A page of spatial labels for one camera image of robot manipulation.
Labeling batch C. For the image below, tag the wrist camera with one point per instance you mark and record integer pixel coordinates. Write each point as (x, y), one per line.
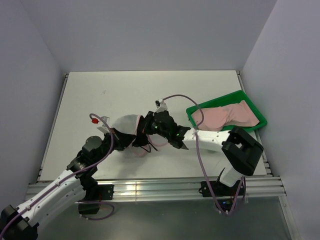
(160, 106)
(101, 126)

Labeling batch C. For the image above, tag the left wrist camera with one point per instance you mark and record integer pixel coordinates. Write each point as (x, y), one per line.
(101, 126)

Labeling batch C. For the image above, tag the green plastic tray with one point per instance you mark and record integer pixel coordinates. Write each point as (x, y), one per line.
(234, 98)

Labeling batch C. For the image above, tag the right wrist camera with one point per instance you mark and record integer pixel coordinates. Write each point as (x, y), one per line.
(160, 106)

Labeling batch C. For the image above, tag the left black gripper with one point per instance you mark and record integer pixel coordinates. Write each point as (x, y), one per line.
(107, 135)

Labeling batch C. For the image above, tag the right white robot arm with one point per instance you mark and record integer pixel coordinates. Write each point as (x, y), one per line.
(241, 150)

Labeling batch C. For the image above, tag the black bra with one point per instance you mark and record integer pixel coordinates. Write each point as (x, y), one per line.
(143, 142)

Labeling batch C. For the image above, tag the white mesh laundry bag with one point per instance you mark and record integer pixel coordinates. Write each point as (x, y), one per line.
(128, 124)

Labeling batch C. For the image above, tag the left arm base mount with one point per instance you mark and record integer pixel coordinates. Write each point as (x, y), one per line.
(90, 204)

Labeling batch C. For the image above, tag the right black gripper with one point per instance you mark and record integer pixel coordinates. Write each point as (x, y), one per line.
(148, 119)

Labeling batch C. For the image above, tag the pink bra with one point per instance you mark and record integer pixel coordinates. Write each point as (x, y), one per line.
(238, 114)

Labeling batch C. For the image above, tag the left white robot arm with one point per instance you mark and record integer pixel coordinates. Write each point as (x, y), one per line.
(74, 184)

